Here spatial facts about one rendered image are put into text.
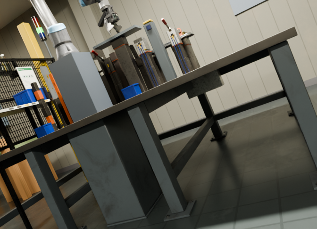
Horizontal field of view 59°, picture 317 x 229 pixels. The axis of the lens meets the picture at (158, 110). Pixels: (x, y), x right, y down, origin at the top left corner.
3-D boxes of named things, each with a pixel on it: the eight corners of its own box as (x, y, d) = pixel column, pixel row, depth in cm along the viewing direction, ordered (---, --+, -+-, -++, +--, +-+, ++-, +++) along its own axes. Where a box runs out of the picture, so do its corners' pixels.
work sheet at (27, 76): (43, 93, 300) (31, 66, 298) (28, 95, 278) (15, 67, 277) (42, 93, 300) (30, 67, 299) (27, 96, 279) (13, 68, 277)
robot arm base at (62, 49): (70, 53, 173) (63, 38, 172) (53, 63, 179) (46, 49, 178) (84, 53, 187) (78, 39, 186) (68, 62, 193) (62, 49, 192)
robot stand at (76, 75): (97, 112, 172) (70, 52, 170) (73, 123, 180) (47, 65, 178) (113, 106, 190) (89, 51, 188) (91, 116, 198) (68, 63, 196)
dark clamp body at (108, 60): (133, 99, 232) (114, 56, 230) (127, 102, 221) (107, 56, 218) (125, 102, 234) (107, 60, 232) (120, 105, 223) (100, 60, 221)
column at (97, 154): (146, 218, 169) (102, 118, 165) (107, 227, 181) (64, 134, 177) (163, 193, 197) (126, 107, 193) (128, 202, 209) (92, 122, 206)
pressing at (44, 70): (61, 97, 278) (46, 65, 276) (54, 99, 267) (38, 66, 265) (60, 97, 278) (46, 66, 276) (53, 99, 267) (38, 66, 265)
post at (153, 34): (179, 78, 203) (154, 22, 201) (176, 79, 196) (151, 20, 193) (169, 83, 206) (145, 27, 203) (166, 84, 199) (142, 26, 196)
